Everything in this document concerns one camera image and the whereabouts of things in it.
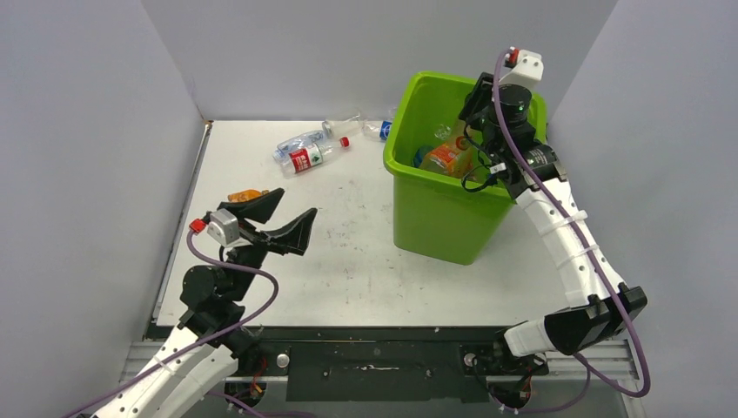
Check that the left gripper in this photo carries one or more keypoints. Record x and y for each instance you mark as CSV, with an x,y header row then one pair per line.
x,y
291,237

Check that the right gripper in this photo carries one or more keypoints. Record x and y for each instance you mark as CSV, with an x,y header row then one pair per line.
x,y
481,95

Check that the green plastic bin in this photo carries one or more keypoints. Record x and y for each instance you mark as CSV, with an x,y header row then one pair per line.
x,y
432,214

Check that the clear bottle silver cap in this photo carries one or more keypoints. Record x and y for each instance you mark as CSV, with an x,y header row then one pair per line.
x,y
343,125

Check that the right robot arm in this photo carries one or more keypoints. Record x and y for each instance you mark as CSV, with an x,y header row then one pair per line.
x,y
600,305

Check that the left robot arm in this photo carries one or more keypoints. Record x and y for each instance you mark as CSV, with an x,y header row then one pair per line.
x,y
227,289

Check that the Pepsi bottle behind bin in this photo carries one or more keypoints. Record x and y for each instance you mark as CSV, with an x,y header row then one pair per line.
x,y
377,129

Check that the crushed orange bottle front left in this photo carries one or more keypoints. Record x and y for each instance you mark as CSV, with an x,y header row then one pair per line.
x,y
453,158

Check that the red label bottle left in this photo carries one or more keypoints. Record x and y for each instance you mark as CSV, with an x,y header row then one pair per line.
x,y
307,157

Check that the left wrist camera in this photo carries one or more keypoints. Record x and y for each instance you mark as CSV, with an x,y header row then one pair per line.
x,y
223,227

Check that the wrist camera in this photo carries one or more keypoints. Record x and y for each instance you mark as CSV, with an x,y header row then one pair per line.
x,y
223,227
525,68

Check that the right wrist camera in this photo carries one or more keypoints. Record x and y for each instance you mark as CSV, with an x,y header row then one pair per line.
x,y
525,68

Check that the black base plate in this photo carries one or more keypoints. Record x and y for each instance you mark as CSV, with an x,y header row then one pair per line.
x,y
380,364

